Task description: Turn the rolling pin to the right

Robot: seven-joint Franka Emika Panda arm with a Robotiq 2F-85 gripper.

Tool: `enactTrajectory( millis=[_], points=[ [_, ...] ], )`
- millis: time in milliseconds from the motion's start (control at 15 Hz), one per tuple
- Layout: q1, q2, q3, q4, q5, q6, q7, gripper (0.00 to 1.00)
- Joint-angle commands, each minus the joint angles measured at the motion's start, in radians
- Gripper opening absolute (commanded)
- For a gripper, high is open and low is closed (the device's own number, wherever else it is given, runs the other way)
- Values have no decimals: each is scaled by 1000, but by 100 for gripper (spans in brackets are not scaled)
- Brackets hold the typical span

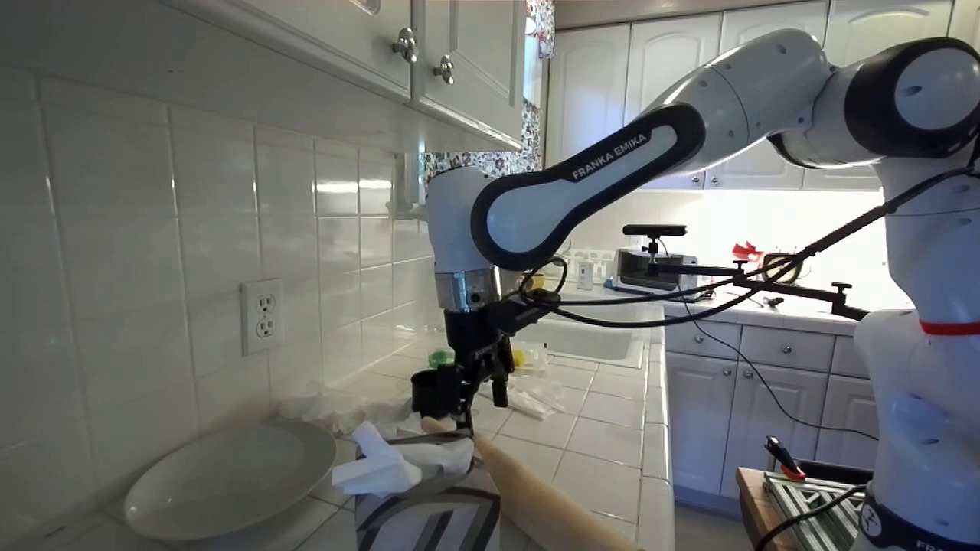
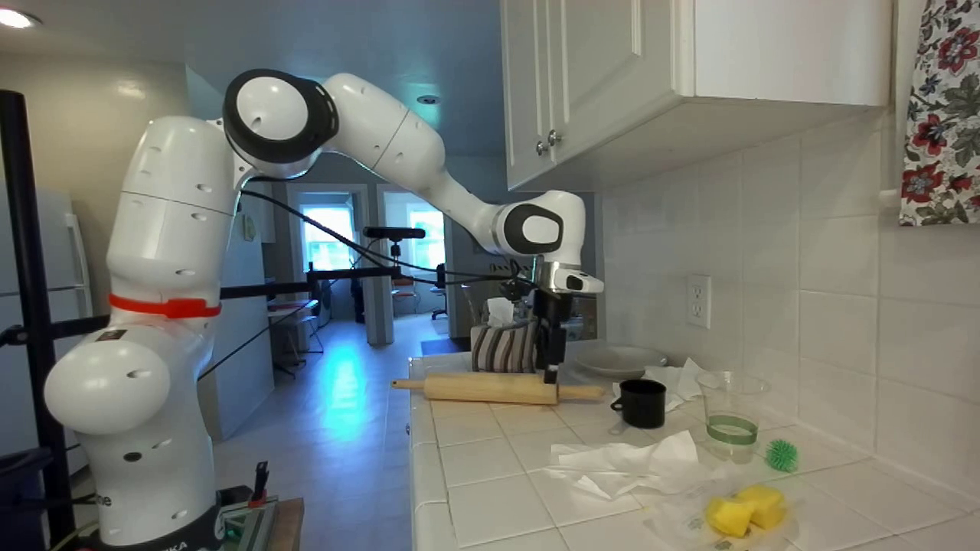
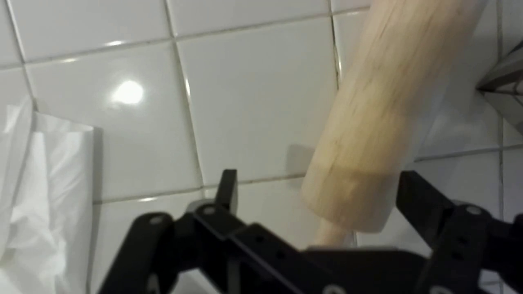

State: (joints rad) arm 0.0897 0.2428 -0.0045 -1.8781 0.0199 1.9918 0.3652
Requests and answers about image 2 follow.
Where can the black camera on stand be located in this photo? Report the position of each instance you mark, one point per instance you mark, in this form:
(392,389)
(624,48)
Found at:
(392,233)

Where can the recessed ceiling light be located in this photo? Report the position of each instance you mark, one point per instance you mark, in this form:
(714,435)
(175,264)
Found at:
(18,17)

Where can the white wall outlet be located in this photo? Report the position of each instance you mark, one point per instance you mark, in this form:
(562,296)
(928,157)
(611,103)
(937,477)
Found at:
(701,301)

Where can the white upper cabinet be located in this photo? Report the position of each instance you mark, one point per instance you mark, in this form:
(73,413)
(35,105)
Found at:
(694,63)

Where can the glass jar with green band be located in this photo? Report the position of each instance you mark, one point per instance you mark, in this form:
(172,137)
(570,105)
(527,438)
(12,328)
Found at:
(733,430)

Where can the red and black clamp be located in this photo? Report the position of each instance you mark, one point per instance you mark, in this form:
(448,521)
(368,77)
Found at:
(260,477)

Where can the yellow sponge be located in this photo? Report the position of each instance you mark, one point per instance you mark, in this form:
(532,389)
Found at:
(767,506)

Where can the metal cabinet knob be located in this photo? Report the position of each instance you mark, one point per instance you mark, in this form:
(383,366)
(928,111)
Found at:
(556,136)
(543,146)

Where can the black mug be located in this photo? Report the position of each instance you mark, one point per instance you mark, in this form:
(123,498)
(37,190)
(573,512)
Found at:
(645,404)

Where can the striped tissue box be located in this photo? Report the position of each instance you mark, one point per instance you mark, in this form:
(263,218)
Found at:
(503,351)

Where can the dark blue bin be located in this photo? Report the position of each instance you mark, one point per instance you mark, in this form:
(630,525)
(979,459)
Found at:
(21,501)

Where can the white paper towel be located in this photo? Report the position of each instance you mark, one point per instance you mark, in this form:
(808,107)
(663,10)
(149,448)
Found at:
(624,464)

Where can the green scrubber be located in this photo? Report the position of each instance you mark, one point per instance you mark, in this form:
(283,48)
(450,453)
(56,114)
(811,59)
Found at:
(783,456)

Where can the white plate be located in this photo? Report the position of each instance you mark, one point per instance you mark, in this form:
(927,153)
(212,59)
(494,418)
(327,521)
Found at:
(614,355)

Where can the wooden base board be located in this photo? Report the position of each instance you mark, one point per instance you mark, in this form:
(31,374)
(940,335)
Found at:
(289,525)

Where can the clear plastic bag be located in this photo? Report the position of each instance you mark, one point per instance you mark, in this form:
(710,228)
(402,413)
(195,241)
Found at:
(685,521)

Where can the white tissue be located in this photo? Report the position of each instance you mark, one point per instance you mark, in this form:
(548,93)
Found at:
(502,310)

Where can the wooden rolling pin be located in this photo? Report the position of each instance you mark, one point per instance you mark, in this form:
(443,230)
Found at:
(490,389)

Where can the black stand pole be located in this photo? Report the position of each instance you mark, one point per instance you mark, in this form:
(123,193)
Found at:
(31,307)

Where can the floral curtain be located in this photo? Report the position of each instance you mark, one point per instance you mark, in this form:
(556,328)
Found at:
(945,111)

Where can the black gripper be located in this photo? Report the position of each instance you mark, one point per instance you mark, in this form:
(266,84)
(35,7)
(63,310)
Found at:
(554,314)

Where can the bright window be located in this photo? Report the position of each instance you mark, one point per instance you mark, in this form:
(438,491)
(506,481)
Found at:
(417,249)
(327,246)

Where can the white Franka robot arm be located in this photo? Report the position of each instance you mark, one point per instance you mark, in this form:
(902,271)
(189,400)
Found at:
(164,246)

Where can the black camera mounting bar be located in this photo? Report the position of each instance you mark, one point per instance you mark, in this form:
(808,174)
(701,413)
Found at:
(287,285)

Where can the yellow lemon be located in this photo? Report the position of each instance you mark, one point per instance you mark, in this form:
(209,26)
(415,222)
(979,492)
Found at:
(730,518)

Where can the crumpled clear plastic wrap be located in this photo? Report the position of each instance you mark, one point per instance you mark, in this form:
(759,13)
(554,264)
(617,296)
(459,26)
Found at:
(690,384)

